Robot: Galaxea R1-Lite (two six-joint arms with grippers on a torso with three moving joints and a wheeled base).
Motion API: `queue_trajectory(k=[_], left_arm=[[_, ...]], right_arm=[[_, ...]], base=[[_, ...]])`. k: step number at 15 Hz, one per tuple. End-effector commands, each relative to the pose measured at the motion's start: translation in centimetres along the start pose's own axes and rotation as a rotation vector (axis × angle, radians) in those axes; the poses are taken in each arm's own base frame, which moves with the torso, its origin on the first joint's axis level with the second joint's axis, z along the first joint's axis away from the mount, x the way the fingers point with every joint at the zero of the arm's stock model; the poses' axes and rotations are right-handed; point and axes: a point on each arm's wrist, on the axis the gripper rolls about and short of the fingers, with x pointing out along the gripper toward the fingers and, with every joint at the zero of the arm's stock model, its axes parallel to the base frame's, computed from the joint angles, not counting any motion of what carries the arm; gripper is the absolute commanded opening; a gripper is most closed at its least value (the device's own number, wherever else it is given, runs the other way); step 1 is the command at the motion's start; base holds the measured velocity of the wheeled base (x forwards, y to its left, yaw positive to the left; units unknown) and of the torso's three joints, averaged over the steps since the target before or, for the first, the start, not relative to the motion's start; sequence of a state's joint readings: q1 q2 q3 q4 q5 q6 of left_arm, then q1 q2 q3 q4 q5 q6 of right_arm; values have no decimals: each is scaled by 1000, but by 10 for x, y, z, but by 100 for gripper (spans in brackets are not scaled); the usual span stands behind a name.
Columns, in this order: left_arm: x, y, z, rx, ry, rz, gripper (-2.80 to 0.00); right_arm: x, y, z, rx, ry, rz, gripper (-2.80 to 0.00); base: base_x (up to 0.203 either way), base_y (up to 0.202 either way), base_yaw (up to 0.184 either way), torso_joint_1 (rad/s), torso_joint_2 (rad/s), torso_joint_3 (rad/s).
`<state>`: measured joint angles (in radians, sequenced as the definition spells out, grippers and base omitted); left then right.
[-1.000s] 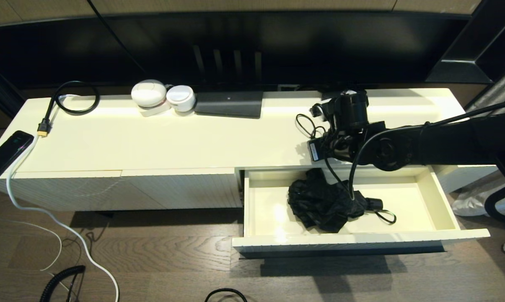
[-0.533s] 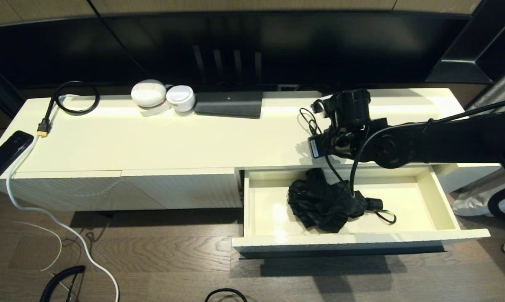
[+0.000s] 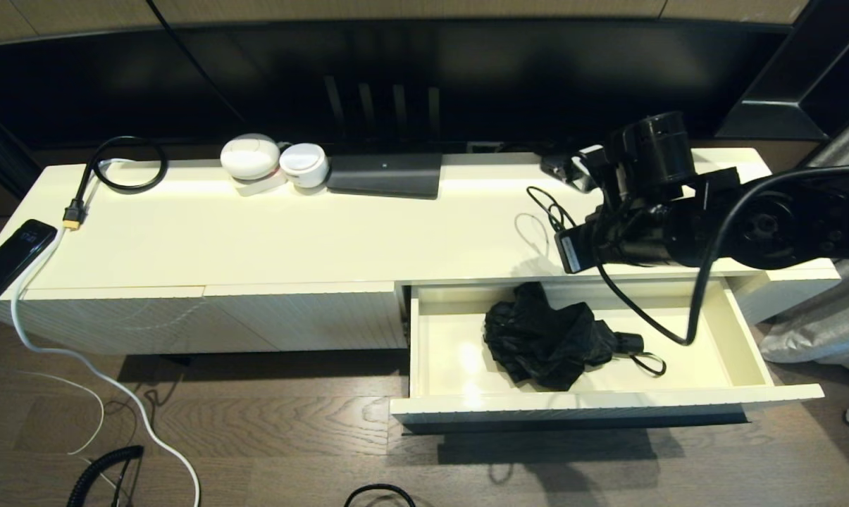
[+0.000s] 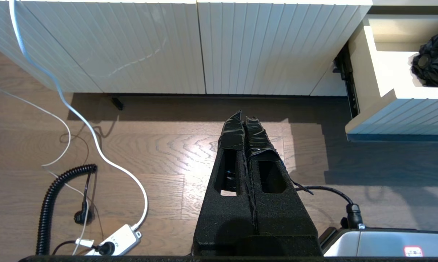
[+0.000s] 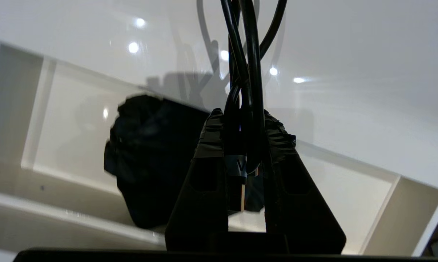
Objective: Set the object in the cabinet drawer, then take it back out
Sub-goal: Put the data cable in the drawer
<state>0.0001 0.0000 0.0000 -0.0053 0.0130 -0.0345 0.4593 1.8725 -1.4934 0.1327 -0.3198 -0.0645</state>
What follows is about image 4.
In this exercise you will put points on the white fluted drawer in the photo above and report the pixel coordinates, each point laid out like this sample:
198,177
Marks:
404,112

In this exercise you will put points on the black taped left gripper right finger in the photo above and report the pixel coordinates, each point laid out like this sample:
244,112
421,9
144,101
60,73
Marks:
288,222

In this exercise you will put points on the black folding umbrella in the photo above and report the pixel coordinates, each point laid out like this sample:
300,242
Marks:
435,62

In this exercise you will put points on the silver grey robot base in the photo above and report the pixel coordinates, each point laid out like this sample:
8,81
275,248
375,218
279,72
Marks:
378,243

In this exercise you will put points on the white power strip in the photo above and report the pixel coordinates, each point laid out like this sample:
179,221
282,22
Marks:
122,238

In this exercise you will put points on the black drawer slide rail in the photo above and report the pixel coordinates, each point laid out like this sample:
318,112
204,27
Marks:
349,83

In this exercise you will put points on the cream tv cabinet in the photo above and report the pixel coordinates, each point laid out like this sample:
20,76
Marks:
149,43

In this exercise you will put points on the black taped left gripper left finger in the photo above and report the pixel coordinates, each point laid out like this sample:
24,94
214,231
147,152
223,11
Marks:
208,225

